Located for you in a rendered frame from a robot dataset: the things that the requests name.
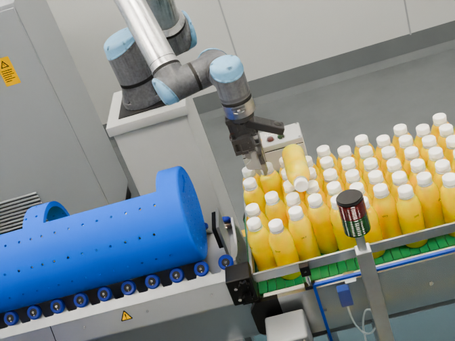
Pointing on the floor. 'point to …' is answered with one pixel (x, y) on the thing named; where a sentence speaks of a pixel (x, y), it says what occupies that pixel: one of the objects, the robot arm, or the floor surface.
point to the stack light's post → (374, 293)
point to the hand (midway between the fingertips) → (266, 167)
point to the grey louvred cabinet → (48, 123)
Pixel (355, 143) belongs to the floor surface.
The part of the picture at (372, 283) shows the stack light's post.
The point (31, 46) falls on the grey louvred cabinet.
